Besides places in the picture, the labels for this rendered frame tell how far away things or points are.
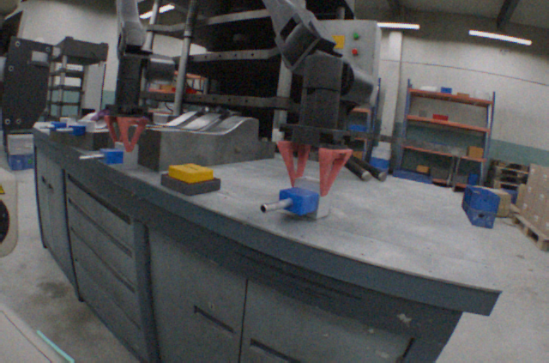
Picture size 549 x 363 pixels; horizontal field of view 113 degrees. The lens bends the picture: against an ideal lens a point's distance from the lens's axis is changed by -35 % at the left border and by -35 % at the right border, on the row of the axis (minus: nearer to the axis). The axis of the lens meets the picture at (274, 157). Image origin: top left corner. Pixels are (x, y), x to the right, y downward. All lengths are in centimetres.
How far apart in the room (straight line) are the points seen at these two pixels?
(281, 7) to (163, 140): 36
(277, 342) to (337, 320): 14
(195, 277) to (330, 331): 29
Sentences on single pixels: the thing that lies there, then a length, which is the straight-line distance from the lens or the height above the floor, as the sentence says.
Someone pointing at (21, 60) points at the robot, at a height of 101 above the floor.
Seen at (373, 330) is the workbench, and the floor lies 66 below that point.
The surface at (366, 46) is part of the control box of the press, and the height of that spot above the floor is 133.
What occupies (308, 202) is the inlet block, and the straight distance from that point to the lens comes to 40.
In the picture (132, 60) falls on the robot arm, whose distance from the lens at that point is 62.
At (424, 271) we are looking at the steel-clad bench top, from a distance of 34.
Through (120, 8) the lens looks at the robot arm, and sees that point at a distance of 79.
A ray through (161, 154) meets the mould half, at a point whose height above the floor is 84.
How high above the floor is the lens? 94
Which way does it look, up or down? 8 degrees down
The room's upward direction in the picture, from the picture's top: 7 degrees clockwise
